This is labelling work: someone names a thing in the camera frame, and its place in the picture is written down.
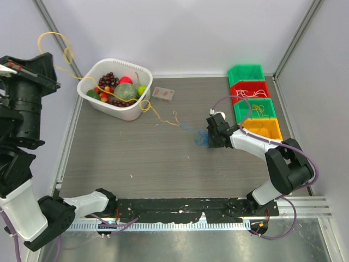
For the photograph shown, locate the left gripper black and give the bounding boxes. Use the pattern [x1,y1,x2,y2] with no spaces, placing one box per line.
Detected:
[0,51,60,145]

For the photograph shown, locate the blue yellow wire pile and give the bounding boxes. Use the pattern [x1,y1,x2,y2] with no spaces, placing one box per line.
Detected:
[179,122,210,147]

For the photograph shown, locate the white wire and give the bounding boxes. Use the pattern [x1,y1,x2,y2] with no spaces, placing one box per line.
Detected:
[236,88,269,99]

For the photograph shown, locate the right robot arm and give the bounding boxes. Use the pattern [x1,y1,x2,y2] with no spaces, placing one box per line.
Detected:
[206,112,315,216]

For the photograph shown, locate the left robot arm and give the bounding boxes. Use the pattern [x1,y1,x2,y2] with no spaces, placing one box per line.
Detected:
[1,52,117,251]

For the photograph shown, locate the white plastic basket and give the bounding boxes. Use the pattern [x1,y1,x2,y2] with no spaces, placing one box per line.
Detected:
[77,58,153,121]

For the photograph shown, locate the near green storage bin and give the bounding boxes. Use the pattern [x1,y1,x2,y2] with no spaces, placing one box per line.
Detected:
[233,98,276,123]

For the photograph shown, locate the green storage bin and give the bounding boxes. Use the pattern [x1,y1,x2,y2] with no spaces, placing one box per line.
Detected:
[227,64,265,86]
[233,98,276,123]

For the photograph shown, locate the yellow storage bin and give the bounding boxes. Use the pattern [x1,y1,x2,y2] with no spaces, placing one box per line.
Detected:
[243,118,283,140]

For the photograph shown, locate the green avocado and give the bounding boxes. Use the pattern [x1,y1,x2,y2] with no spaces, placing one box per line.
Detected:
[86,90,100,100]

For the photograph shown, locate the red storage bin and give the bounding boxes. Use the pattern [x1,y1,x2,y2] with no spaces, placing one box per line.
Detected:
[230,80,270,99]

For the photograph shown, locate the far green storage bin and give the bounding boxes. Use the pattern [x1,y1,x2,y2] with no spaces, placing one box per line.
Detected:
[227,64,265,86]

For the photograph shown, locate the red playing card box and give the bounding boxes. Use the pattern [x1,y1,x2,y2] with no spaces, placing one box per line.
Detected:
[152,87,175,102]

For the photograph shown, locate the dark red grape bunch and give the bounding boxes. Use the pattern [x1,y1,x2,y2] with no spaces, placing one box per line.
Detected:
[98,72,119,87]

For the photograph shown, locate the red strawberries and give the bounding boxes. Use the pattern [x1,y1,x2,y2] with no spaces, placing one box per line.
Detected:
[93,86,114,103]

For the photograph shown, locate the red pink fruit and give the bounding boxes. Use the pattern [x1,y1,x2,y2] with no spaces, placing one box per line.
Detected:
[119,76,133,84]

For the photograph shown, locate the green round melon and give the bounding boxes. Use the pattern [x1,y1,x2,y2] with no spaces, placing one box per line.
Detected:
[114,83,138,101]

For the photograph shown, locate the lime green fruit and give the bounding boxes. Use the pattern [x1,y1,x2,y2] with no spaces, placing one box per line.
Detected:
[137,85,147,97]

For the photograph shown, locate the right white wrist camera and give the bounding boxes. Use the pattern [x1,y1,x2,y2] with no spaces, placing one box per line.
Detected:
[209,109,226,119]

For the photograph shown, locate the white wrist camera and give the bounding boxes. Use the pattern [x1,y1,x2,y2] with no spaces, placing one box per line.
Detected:
[209,109,226,119]
[0,61,22,78]

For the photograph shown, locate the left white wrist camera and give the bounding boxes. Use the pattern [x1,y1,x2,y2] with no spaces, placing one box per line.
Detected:
[0,61,22,78]

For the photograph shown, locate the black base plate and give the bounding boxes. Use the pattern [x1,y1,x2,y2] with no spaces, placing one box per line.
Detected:
[96,198,279,224]

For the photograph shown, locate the white slotted cable duct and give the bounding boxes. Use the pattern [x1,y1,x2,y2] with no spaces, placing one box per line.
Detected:
[68,220,251,232]

